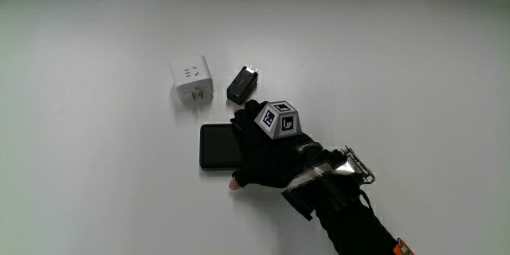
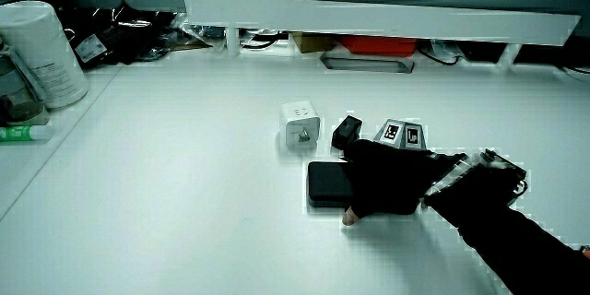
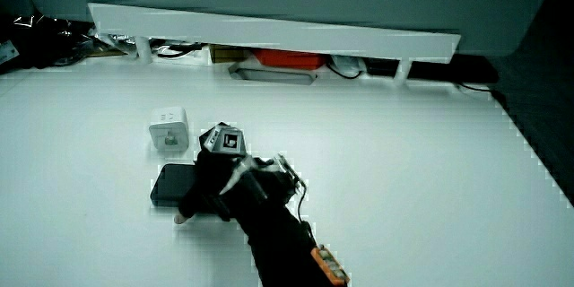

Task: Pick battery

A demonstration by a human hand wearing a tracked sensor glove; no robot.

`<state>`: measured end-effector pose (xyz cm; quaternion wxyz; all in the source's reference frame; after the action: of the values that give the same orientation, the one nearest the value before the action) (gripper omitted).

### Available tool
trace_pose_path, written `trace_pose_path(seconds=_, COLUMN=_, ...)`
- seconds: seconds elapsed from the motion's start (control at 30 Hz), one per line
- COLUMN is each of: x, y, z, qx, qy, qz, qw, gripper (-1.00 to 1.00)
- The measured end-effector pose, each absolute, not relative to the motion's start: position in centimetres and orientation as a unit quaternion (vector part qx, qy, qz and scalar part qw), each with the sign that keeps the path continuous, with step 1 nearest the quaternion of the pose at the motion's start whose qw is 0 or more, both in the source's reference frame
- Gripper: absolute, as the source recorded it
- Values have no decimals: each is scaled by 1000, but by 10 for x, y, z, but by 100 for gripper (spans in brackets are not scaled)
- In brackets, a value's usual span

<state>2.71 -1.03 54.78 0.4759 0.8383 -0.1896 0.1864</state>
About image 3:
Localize black battery power bank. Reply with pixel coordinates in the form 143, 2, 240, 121
149, 163, 212, 214

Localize orange box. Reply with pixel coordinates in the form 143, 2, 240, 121
251, 48, 327, 71

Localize white label card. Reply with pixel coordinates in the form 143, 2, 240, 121
0, 39, 21, 65

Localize white charger cube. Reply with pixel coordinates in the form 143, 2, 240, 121
148, 106, 190, 152

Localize white round device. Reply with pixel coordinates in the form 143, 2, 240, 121
330, 54, 368, 78

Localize person's right hand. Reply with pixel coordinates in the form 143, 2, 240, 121
173, 121, 308, 230

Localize orange tracker module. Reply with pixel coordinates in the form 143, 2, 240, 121
309, 245, 352, 287

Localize grey flat tray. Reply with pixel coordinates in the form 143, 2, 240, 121
228, 63, 317, 86

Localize black glove cable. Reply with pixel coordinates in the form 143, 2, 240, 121
295, 182, 317, 246

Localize brown cardboard box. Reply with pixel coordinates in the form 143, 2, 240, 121
208, 44, 252, 65

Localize white desk shelf riser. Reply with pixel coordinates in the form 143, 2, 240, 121
87, 2, 462, 87

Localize pile of black bags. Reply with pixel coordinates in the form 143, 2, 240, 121
0, 12, 98, 75

